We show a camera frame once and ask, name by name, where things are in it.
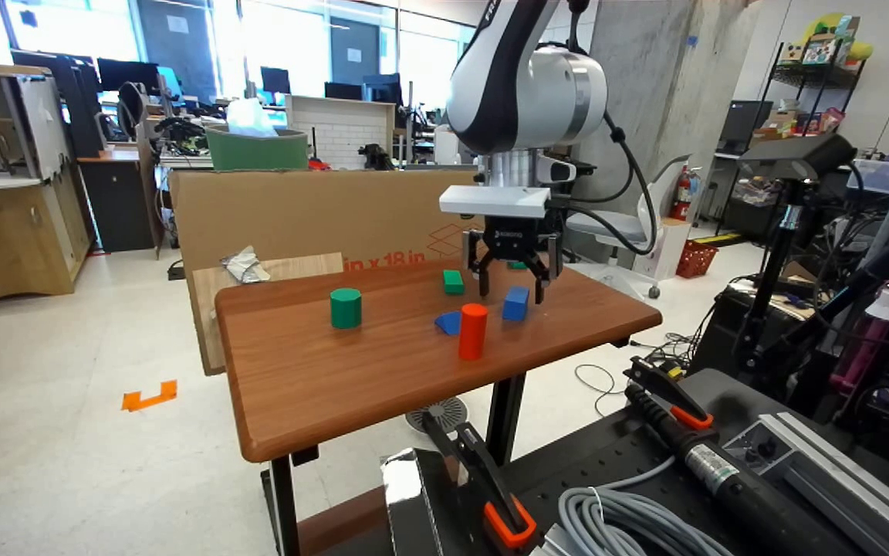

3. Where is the aluminium rail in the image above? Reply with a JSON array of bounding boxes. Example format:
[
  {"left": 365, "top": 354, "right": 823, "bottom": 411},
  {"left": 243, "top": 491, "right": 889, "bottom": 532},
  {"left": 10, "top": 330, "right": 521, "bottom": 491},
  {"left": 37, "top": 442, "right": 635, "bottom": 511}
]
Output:
[{"left": 721, "top": 408, "right": 889, "bottom": 556}]

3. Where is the black drawer cabinet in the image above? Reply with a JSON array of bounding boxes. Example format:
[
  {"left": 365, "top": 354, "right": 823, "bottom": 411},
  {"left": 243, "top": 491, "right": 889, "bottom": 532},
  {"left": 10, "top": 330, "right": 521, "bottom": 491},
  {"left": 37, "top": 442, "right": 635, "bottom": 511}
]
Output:
[{"left": 74, "top": 152, "right": 161, "bottom": 257}]

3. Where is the red basket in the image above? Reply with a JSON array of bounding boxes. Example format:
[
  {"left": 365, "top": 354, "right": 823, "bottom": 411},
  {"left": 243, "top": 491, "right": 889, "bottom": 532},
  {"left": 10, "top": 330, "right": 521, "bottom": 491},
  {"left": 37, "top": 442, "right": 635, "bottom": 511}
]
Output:
[{"left": 672, "top": 237, "right": 722, "bottom": 281}]

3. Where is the green cylinder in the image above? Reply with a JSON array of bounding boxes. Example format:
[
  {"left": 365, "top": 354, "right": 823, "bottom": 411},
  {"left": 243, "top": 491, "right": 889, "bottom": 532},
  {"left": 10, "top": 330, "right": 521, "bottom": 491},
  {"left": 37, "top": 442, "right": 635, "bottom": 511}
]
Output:
[{"left": 329, "top": 287, "right": 365, "bottom": 334}]

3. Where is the black clamp with orange trigger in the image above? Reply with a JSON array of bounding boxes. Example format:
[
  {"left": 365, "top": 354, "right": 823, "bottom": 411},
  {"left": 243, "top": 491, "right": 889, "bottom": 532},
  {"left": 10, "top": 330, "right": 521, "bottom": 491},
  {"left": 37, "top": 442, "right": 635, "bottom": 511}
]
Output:
[{"left": 623, "top": 381, "right": 872, "bottom": 556}]

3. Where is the blue rectangular block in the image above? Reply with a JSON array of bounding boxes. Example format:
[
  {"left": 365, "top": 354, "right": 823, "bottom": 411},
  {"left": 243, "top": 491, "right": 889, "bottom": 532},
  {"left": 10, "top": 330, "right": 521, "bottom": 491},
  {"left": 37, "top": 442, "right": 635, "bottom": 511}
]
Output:
[{"left": 499, "top": 283, "right": 533, "bottom": 328}]

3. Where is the thin looped floor cable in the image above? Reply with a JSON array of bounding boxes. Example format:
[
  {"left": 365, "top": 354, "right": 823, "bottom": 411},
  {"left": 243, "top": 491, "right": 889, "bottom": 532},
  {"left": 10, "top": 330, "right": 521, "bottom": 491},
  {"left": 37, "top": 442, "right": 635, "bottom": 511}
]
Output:
[{"left": 572, "top": 358, "right": 623, "bottom": 419}]

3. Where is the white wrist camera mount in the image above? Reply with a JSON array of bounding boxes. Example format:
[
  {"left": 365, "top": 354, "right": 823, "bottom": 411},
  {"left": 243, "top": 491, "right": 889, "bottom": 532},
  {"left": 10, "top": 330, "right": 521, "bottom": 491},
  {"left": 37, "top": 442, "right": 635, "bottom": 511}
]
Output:
[{"left": 440, "top": 183, "right": 553, "bottom": 222}]

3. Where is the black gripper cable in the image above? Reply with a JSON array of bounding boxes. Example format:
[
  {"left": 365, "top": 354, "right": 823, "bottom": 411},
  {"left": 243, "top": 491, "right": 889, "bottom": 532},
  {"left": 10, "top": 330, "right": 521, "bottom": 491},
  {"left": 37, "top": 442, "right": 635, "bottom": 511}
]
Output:
[{"left": 556, "top": 109, "right": 666, "bottom": 258}]

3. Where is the dark laptop on shelf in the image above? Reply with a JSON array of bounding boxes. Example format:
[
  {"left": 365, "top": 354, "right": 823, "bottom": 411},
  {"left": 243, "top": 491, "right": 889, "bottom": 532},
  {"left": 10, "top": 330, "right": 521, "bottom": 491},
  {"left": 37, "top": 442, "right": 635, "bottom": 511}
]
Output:
[{"left": 715, "top": 98, "right": 779, "bottom": 157}]

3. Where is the orange black spring clamp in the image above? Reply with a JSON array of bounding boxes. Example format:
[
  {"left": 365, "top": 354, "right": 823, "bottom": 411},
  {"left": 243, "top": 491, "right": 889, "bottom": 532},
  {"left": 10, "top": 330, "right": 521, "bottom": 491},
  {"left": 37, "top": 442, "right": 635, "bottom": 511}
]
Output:
[{"left": 421, "top": 408, "right": 543, "bottom": 556}]

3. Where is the orange floor bracket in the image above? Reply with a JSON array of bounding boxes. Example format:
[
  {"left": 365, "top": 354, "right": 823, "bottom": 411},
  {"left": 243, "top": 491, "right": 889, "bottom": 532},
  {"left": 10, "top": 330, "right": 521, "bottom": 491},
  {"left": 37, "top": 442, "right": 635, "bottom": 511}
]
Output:
[{"left": 120, "top": 376, "right": 181, "bottom": 417}]

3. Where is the green box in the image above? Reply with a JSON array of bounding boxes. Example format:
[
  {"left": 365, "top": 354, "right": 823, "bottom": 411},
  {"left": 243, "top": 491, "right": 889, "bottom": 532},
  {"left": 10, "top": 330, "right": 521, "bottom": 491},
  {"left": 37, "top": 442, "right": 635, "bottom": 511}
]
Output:
[{"left": 204, "top": 129, "right": 312, "bottom": 176}]

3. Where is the small blue cube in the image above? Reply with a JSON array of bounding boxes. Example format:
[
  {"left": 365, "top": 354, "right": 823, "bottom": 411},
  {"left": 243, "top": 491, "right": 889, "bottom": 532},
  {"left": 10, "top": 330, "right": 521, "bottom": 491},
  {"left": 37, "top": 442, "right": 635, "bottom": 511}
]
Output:
[{"left": 434, "top": 307, "right": 467, "bottom": 339}]

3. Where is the red fire extinguisher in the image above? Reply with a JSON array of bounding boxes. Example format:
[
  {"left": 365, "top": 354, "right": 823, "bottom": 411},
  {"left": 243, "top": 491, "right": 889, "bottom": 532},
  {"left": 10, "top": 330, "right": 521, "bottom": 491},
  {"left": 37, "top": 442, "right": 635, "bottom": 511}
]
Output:
[{"left": 669, "top": 164, "right": 699, "bottom": 222}]

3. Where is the white plastic bag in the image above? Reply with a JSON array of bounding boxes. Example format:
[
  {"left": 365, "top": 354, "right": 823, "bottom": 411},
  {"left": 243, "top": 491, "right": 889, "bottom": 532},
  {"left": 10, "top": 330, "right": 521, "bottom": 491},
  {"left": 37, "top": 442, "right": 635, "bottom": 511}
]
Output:
[{"left": 223, "top": 96, "right": 285, "bottom": 143}]

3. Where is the wide dark monitor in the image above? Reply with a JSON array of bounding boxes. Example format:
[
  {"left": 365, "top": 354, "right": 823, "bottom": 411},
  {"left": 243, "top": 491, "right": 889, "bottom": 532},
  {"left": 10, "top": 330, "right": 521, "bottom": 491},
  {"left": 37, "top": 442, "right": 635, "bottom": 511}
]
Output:
[{"left": 96, "top": 56, "right": 163, "bottom": 98}]

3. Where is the black table leg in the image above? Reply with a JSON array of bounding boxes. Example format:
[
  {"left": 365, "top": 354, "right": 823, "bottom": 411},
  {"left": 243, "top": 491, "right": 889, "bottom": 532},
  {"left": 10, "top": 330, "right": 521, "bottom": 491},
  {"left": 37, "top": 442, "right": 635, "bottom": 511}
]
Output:
[
  {"left": 485, "top": 371, "right": 527, "bottom": 469},
  {"left": 270, "top": 450, "right": 307, "bottom": 556}
]

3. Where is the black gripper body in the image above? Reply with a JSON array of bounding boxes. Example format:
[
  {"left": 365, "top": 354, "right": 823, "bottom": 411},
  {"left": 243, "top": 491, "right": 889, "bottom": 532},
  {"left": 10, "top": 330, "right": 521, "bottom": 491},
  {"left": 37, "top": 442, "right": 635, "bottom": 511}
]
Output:
[{"left": 478, "top": 214, "right": 551, "bottom": 258}]

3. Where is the metal shelf rack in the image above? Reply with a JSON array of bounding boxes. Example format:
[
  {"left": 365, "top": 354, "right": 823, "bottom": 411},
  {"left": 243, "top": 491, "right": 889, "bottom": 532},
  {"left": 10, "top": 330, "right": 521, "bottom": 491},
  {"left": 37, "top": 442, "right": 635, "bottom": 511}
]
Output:
[{"left": 758, "top": 10, "right": 878, "bottom": 167}]

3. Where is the black computer tower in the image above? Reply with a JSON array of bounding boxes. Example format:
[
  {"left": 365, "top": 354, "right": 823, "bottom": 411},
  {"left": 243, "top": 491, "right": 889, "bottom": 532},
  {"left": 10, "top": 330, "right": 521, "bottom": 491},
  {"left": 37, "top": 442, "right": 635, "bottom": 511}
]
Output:
[{"left": 47, "top": 51, "right": 107, "bottom": 160}]

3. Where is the black optical breadboard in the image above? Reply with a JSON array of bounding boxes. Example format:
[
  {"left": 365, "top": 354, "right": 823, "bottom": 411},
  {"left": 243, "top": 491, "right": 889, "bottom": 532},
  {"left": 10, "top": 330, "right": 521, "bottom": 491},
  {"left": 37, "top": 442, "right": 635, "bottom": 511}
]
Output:
[{"left": 303, "top": 365, "right": 889, "bottom": 556}]

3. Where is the white crumpled cloth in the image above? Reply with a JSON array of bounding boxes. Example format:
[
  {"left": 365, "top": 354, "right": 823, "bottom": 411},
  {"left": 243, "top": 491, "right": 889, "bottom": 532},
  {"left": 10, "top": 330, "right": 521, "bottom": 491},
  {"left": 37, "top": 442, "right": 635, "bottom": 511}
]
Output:
[{"left": 221, "top": 244, "right": 274, "bottom": 291}]

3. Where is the white office chair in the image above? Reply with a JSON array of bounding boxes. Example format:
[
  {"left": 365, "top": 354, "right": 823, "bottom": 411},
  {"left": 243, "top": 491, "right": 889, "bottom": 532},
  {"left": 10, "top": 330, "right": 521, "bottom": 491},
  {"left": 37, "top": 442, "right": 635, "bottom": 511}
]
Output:
[{"left": 561, "top": 152, "right": 694, "bottom": 303}]

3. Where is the green yellow plush toy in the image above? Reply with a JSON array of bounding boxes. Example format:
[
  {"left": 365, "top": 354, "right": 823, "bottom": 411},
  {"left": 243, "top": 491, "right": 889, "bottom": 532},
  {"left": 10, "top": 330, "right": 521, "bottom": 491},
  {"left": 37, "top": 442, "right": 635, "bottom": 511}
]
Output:
[{"left": 800, "top": 10, "right": 874, "bottom": 69}]

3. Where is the pink tool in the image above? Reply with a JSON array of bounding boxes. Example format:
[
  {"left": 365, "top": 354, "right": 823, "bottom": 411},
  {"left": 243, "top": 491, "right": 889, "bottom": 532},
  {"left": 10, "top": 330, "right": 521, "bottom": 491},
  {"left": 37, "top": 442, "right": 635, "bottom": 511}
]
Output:
[{"left": 851, "top": 313, "right": 889, "bottom": 399}]

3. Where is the black camera stand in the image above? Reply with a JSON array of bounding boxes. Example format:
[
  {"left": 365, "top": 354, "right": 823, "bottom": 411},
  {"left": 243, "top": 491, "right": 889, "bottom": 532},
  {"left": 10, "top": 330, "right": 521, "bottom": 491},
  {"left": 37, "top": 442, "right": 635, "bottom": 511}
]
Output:
[{"left": 735, "top": 131, "right": 861, "bottom": 381}]

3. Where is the white perforated box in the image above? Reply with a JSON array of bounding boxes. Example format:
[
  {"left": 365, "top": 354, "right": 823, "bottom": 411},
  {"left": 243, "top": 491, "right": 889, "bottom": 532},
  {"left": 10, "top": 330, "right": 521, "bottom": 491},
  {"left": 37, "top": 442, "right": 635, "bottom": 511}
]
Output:
[{"left": 286, "top": 93, "right": 398, "bottom": 174}]

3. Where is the silver metal box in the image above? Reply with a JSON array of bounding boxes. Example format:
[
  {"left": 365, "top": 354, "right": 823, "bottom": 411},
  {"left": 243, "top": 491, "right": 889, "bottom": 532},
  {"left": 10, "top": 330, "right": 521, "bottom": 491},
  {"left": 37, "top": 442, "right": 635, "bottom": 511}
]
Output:
[{"left": 380, "top": 444, "right": 469, "bottom": 556}]

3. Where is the orange cylinder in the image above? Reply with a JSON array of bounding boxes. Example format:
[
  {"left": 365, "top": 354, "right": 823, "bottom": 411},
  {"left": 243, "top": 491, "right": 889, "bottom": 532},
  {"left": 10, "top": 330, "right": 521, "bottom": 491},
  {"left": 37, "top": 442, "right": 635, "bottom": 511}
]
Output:
[{"left": 458, "top": 299, "right": 490, "bottom": 365}]

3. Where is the light wooden cabinet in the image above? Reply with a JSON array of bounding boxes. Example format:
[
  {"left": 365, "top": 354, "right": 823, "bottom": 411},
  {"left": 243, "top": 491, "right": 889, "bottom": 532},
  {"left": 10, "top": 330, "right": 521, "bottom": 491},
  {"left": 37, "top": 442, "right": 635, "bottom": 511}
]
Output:
[{"left": 0, "top": 59, "right": 96, "bottom": 307}]

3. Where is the small dark monitor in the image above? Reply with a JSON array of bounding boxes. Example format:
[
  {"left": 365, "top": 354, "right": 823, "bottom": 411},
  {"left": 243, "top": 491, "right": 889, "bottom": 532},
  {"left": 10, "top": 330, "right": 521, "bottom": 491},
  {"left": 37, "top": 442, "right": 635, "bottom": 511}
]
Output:
[{"left": 258, "top": 65, "right": 293, "bottom": 98}]

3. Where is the grey cable coil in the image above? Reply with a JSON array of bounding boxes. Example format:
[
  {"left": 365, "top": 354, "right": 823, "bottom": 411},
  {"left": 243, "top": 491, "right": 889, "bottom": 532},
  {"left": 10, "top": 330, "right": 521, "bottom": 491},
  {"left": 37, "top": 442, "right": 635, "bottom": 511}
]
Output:
[{"left": 527, "top": 480, "right": 737, "bottom": 556}]

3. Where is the large cardboard panel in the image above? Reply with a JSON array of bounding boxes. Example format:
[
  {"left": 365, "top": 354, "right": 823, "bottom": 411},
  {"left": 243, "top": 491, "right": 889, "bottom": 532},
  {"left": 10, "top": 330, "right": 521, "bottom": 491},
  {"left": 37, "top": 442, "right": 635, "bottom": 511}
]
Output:
[{"left": 168, "top": 167, "right": 519, "bottom": 276}]

